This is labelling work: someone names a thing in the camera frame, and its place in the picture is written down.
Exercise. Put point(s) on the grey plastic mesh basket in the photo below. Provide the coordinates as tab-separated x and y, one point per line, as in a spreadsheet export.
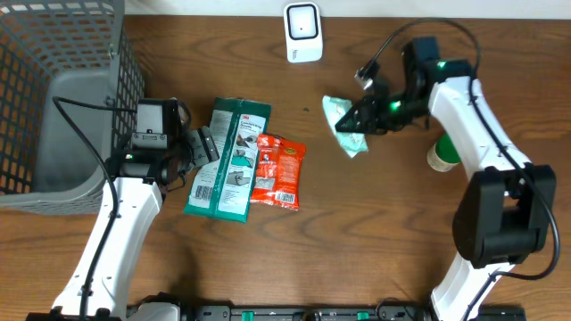
70	84

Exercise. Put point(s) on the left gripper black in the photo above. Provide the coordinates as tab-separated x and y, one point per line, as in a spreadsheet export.
205	146

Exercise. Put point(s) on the green lid jar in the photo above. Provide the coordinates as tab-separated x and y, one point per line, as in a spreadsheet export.
442	156

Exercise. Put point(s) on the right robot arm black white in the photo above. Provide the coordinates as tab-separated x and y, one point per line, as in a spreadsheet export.
504	226

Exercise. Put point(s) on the green white 3M package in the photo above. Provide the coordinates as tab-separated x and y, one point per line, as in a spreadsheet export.
222	189

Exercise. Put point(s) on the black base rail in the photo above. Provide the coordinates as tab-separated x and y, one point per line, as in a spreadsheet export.
390	310

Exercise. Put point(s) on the white barcode scanner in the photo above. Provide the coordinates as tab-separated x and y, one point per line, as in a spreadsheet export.
303	32

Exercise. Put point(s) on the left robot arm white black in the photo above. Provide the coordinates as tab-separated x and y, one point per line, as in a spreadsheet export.
141	171

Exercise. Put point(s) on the teal wipes pack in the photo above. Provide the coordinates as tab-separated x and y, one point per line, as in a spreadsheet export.
334	108

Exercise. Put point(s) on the red snack bag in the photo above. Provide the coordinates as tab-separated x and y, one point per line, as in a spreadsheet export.
278	172

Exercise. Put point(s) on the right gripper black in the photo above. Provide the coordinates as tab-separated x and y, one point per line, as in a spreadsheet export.
372	121

